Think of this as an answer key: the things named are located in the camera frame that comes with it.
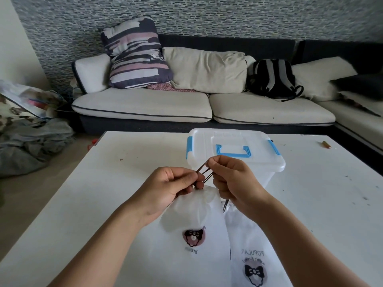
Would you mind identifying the person's right hand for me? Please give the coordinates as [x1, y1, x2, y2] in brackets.
[209, 155, 271, 217]

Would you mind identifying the person's left hand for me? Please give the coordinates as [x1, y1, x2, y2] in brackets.
[136, 167, 207, 226]

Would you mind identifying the brown drawstring cord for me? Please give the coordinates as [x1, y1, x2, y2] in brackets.
[194, 157, 223, 190]

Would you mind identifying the white drawstring bag pink print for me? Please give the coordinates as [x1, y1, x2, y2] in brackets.
[159, 187, 233, 287]

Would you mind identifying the person's right forearm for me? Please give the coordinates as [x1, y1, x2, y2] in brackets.
[241, 194, 371, 287]

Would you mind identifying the person's left forearm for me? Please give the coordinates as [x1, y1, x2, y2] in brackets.
[46, 197, 163, 287]

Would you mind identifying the dark grey corner sofa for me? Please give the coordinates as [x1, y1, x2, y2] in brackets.
[71, 33, 383, 148]

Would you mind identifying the cream seat cushion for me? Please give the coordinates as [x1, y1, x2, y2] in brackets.
[208, 92, 336, 127]
[317, 91, 383, 135]
[71, 87, 213, 123]

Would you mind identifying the pink checkered cloth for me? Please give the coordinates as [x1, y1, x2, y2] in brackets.
[146, 82, 195, 93]

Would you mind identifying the beige back cushion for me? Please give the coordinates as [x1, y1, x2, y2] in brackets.
[291, 56, 358, 102]
[162, 47, 248, 94]

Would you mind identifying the black grey backpack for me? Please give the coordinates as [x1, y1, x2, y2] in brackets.
[245, 59, 304, 102]

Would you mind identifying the striped navy pink pillow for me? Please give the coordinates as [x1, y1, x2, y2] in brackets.
[100, 17, 175, 89]

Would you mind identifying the cream armrest cushion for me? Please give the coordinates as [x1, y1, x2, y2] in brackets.
[73, 53, 112, 95]

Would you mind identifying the pile of grey clothes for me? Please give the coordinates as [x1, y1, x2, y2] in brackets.
[0, 118, 75, 178]

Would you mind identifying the dark navy pillow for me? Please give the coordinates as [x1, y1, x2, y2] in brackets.
[330, 74, 383, 94]

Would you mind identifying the floral printed bag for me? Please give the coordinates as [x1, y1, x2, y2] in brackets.
[0, 79, 65, 126]

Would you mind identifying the clear storage box blue handle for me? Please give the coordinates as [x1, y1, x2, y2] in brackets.
[186, 128, 286, 203]

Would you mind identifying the white drawstring bag bow print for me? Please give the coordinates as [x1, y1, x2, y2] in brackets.
[222, 200, 282, 287]

